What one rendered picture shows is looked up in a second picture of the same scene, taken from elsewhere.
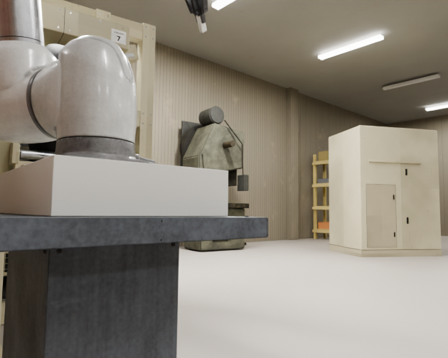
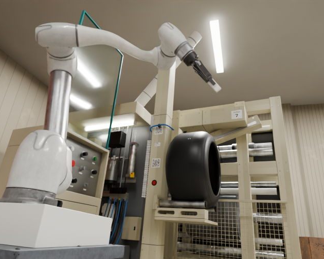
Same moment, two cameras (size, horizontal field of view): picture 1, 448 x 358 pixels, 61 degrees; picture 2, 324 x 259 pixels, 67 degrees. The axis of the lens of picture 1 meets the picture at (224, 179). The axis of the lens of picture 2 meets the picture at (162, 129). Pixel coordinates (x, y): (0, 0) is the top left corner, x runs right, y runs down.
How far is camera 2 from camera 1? 99 cm
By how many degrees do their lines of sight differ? 61
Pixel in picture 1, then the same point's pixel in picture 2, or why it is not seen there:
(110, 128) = (13, 181)
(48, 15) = (194, 118)
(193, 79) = not seen: outside the picture
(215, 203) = (24, 234)
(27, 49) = not seen: hidden behind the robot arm
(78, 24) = (210, 116)
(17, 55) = not seen: hidden behind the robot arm
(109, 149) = (7, 195)
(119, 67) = (30, 144)
